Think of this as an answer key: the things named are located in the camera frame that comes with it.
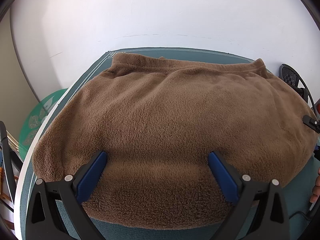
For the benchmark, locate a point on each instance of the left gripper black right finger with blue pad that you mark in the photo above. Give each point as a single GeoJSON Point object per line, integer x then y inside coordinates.
{"type": "Point", "coordinates": [270, 221]}

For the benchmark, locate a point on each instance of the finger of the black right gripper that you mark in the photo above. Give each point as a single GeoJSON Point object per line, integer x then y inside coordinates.
{"type": "Point", "coordinates": [311, 123]}

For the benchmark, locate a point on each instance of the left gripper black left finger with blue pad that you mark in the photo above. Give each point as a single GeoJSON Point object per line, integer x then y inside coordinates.
{"type": "Point", "coordinates": [43, 217]}

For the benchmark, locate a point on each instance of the brown fleece sweater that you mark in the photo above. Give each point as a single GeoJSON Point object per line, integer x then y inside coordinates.
{"type": "Point", "coordinates": [158, 120]}

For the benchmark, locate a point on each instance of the person's hand at right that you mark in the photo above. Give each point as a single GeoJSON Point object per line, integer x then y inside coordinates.
{"type": "Point", "coordinates": [316, 189]}

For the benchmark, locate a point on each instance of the white round table edge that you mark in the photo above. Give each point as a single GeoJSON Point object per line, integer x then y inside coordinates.
{"type": "Point", "coordinates": [27, 177]}

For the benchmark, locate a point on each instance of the teal table mat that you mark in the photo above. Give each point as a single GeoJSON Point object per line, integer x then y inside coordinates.
{"type": "Point", "coordinates": [296, 193]}

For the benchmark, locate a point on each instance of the black chair at left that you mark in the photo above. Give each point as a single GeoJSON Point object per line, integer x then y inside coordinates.
{"type": "Point", "coordinates": [10, 159]}

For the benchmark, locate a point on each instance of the green flower pattern disc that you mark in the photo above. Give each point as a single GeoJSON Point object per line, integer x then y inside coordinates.
{"type": "Point", "coordinates": [35, 119]}

